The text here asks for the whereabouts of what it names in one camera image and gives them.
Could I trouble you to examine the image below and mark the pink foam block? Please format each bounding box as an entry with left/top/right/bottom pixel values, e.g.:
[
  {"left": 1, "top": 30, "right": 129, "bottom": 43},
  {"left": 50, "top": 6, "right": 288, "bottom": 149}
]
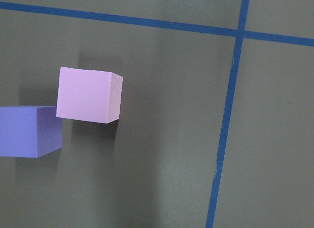
[{"left": 56, "top": 67, "right": 123, "bottom": 124}]

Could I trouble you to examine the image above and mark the purple foam block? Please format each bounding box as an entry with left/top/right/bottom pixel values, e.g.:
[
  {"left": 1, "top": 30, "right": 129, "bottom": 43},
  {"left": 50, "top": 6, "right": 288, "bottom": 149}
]
[{"left": 0, "top": 105, "right": 62, "bottom": 158}]

